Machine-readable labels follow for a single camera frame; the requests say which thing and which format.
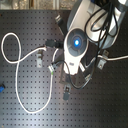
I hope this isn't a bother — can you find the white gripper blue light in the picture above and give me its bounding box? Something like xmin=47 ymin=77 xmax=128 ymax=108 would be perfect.
xmin=48 ymin=29 xmax=88 ymax=84

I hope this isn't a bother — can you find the white cable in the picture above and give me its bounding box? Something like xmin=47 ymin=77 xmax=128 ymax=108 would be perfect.
xmin=1 ymin=32 xmax=58 ymax=114

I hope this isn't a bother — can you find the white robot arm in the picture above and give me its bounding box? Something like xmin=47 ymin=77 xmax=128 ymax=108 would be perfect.
xmin=62 ymin=0 xmax=128 ymax=75

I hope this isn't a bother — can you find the black connector plug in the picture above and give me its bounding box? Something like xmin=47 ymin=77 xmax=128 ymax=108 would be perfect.
xmin=45 ymin=40 xmax=63 ymax=49

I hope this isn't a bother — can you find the black perforated breadboard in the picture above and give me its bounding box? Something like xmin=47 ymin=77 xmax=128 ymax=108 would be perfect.
xmin=0 ymin=10 xmax=128 ymax=128

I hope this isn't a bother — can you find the blue object at edge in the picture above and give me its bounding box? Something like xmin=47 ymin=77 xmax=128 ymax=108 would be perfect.
xmin=0 ymin=85 xmax=5 ymax=94

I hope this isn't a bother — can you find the silver cable clip bottom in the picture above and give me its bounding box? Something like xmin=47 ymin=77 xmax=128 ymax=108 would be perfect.
xmin=63 ymin=84 xmax=71 ymax=100

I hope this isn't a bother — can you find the silver cable clip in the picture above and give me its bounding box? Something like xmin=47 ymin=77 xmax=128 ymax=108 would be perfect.
xmin=36 ymin=50 xmax=43 ymax=68
xmin=97 ymin=50 xmax=109 ymax=70
xmin=63 ymin=84 xmax=71 ymax=100

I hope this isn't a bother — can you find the silver cable clip left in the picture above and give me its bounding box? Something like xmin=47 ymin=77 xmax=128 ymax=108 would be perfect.
xmin=36 ymin=50 xmax=43 ymax=68

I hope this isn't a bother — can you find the silver cable clip right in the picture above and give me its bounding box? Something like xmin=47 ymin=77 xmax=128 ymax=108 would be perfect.
xmin=97 ymin=50 xmax=109 ymax=70

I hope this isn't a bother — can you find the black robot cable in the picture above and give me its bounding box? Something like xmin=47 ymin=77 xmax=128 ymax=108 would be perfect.
xmin=53 ymin=0 xmax=121 ymax=90

